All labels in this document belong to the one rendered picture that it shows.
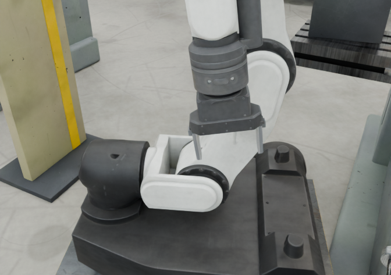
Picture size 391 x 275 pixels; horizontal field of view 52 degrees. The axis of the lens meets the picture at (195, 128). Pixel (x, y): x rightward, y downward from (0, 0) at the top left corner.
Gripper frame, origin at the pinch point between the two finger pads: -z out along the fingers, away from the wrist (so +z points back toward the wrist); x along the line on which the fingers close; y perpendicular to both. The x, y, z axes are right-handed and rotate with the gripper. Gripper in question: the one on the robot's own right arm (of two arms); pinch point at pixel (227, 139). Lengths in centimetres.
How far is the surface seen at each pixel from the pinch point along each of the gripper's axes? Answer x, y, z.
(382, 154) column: 69, 93, -77
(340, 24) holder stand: 38, 64, -4
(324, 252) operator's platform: 25, 25, -59
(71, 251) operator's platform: -50, 24, -49
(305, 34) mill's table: 28, 69, -7
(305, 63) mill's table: 27, 61, -14
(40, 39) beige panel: -80, 118, -11
